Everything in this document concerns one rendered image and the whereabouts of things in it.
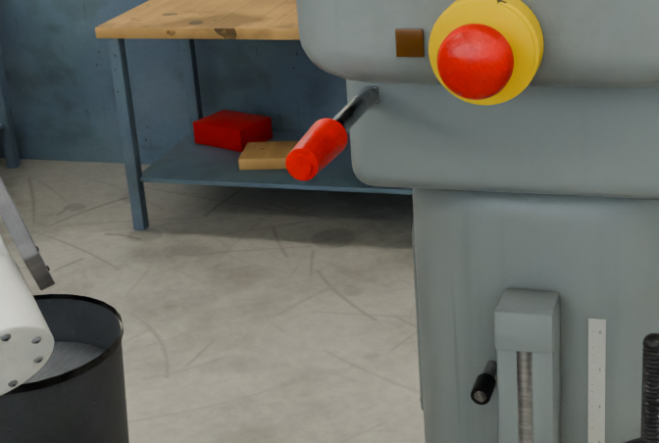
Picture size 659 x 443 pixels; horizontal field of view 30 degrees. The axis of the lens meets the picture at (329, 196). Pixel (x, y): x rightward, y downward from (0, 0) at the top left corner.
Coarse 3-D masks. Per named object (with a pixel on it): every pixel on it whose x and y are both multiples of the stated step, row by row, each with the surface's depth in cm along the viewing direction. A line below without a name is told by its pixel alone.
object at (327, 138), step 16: (368, 96) 79; (352, 112) 76; (320, 128) 71; (336, 128) 72; (304, 144) 69; (320, 144) 70; (336, 144) 71; (288, 160) 69; (304, 160) 69; (320, 160) 69; (304, 176) 69
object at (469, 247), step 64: (448, 192) 87; (448, 256) 88; (512, 256) 86; (576, 256) 85; (640, 256) 84; (448, 320) 90; (576, 320) 86; (640, 320) 86; (448, 384) 92; (576, 384) 88; (640, 384) 88
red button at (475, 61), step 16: (464, 32) 63; (480, 32) 63; (496, 32) 63; (448, 48) 63; (464, 48) 63; (480, 48) 63; (496, 48) 63; (448, 64) 64; (464, 64) 63; (480, 64) 63; (496, 64) 63; (512, 64) 63; (448, 80) 64; (464, 80) 64; (480, 80) 63; (496, 80) 63; (464, 96) 64; (480, 96) 64
